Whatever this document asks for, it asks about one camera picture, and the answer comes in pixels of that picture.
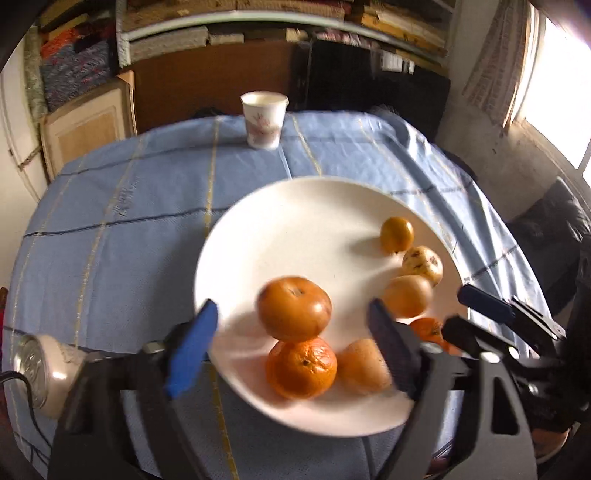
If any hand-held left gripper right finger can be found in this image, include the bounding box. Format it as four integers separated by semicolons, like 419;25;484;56
368;298;539;480

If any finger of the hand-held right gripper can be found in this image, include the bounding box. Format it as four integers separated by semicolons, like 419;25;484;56
457;284;561;342
441;315;536;370

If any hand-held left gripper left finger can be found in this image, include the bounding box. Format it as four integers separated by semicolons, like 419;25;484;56
48;299;219;480

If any plain tan round fruit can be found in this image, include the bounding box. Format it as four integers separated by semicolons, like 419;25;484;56
382;275;434;319

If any large orange mandarin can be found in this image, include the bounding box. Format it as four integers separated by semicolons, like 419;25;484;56
265;338;338;400

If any yellowish orange round fruit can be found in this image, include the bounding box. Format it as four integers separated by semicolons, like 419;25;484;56
256;276;333;342

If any golden round fruit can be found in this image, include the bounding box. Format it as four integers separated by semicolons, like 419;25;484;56
380;217;415;254

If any white plate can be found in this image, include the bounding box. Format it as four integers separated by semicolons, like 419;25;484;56
193;176;469;437

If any black jacket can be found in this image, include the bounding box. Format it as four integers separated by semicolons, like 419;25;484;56
507;176;591;315

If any blue checked tablecloth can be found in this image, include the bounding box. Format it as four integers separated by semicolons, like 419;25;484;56
0;111;552;480

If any cream drink can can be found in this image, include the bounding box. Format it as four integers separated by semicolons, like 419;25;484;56
13;333;89;419

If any bright window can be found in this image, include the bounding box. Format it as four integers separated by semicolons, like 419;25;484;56
512;0;591;172

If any patterned beige curtain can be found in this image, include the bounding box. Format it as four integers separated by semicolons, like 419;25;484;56
462;0;540;136

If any printed paper cup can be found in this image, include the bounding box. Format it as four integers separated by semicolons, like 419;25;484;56
240;91;289;150

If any black glossy panel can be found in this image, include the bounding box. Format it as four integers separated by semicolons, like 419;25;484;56
291;39;452;140

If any brown wooden board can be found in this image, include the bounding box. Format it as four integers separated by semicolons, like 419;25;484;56
130;41;297;134

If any pile of blue patterned cases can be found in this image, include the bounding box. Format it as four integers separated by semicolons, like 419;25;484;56
37;14;117;112

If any stack of patterned flat boxes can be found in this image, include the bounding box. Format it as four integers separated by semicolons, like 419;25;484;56
124;0;451;58

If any white metal shelf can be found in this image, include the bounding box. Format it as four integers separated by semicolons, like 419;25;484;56
115;0;455;70

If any black cable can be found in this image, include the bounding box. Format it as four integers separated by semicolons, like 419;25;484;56
0;369;52;450

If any wooden picture frame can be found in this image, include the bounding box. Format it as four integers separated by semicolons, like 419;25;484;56
40;71;138;180

